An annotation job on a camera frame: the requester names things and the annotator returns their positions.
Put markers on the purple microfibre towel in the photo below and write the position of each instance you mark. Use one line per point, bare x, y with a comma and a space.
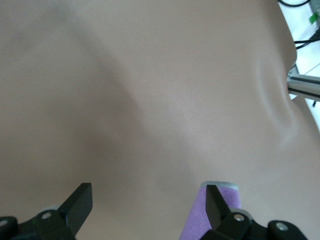
195, 220

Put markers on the aluminium camera mount profile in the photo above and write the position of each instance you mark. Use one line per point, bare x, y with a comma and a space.
305, 83

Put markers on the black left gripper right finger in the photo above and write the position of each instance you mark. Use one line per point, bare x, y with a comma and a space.
217, 212

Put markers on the small green connector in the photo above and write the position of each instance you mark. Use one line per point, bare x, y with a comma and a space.
313, 19

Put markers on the brown table cover mat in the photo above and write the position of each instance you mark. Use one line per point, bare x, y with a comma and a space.
150, 87

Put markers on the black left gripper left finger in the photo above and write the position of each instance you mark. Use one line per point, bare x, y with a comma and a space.
75, 212

